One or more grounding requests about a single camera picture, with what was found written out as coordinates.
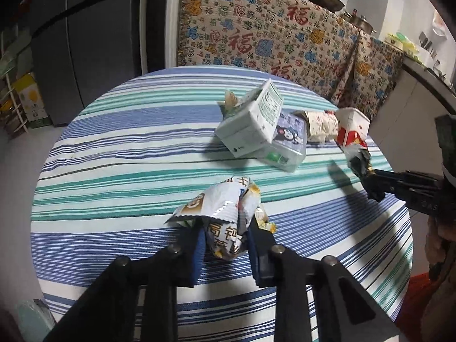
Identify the yellow plastic containers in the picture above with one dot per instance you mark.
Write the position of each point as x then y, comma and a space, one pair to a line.
402, 41

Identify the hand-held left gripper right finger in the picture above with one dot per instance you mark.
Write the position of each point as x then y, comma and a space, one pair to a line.
252, 256

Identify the silver snack packet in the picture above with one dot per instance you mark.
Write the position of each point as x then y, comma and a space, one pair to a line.
221, 217

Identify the cartoon print plastic box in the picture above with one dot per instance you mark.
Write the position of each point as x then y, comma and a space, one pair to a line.
288, 142

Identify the large floral printed cloth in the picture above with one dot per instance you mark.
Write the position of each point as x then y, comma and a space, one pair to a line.
249, 32

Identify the small floral printed cloth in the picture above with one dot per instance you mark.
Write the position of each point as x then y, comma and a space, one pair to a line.
370, 74

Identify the pale green plastic item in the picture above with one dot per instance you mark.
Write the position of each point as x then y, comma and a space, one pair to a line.
32, 313

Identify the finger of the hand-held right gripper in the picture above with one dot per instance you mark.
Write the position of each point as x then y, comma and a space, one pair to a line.
402, 199
406, 180

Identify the blue green striped tablecloth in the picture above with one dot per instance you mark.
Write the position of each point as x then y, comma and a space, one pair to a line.
124, 149

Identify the white knife block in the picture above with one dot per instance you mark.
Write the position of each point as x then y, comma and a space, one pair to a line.
427, 44

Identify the beige patterned wrapper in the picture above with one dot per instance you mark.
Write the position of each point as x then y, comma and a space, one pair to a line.
322, 124

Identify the person's right hand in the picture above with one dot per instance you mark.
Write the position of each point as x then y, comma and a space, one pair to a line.
440, 242

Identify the yellow white cardboard box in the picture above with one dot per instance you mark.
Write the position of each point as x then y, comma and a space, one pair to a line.
30, 99

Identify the red and white carton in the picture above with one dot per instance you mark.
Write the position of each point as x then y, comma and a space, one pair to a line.
351, 128

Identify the dark grey refrigerator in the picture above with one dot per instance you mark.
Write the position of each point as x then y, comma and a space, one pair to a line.
89, 42

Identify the white green milk carton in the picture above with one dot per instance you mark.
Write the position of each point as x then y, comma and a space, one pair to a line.
249, 128

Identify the black gold wrapper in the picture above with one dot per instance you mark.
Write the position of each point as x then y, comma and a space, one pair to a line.
359, 160

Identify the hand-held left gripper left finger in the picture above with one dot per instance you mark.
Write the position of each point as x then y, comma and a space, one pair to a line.
198, 256

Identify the steel pot with lid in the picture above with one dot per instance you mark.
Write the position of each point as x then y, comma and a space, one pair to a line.
359, 20

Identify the white kitchen cabinet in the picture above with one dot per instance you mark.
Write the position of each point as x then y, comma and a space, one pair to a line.
399, 107

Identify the white storage rack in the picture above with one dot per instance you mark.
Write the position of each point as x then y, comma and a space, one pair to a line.
10, 78

